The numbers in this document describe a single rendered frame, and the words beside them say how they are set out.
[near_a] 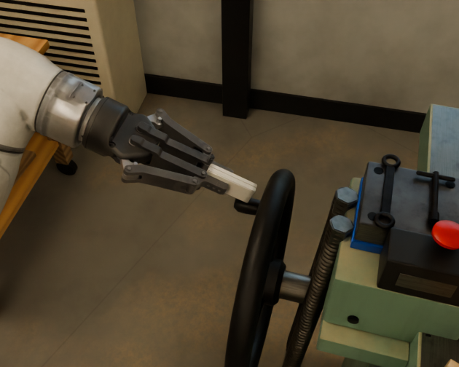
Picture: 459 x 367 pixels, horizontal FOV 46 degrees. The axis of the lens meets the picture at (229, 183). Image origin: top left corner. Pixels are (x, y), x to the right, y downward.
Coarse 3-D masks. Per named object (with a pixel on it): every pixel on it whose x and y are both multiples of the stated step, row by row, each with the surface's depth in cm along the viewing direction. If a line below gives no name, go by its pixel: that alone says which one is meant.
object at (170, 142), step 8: (144, 128) 72; (152, 128) 73; (152, 136) 73; (160, 136) 73; (160, 144) 74; (168, 144) 73; (176, 144) 74; (168, 152) 74; (176, 152) 74; (184, 152) 73; (192, 152) 74; (200, 152) 74; (184, 160) 75; (192, 160) 74; (200, 160) 74; (208, 160) 74
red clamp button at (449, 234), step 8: (440, 224) 49; (448, 224) 49; (456, 224) 49; (432, 232) 49; (440, 232) 48; (448, 232) 48; (456, 232) 48; (440, 240) 48; (448, 240) 48; (456, 240) 48; (448, 248) 48; (456, 248) 48
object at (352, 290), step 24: (336, 264) 54; (360, 264) 54; (336, 288) 54; (360, 288) 53; (336, 312) 57; (360, 312) 56; (384, 312) 55; (408, 312) 53; (432, 312) 52; (456, 312) 51; (408, 336) 57; (456, 336) 54
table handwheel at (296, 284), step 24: (264, 192) 62; (288, 192) 63; (264, 216) 58; (288, 216) 78; (264, 240) 57; (264, 264) 56; (240, 288) 56; (264, 288) 67; (288, 288) 67; (240, 312) 56; (264, 312) 79; (240, 336) 56; (264, 336) 78; (240, 360) 57
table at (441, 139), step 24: (432, 120) 76; (456, 120) 76; (432, 144) 73; (456, 144) 73; (432, 168) 70; (456, 168) 70; (336, 336) 58; (360, 336) 58; (384, 336) 58; (432, 336) 55; (360, 360) 59; (384, 360) 58; (408, 360) 57; (432, 360) 53; (456, 360) 53
